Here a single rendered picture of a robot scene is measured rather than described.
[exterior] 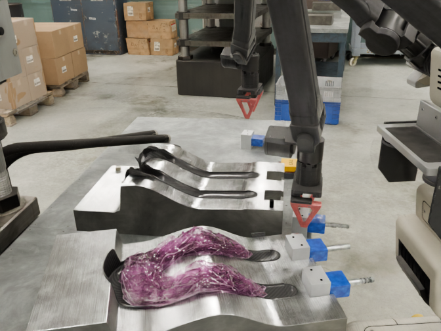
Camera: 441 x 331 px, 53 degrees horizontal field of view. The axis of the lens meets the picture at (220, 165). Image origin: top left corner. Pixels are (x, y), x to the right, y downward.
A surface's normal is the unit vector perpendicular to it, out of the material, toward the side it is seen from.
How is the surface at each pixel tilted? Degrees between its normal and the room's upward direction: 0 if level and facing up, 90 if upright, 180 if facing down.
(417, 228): 8
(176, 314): 16
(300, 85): 120
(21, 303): 0
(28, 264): 0
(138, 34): 81
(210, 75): 90
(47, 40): 90
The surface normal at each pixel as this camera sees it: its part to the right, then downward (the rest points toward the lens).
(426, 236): -0.16, -0.89
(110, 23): -0.24, 0.40
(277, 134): -0.26, -0.60
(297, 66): -0.27, 0.80
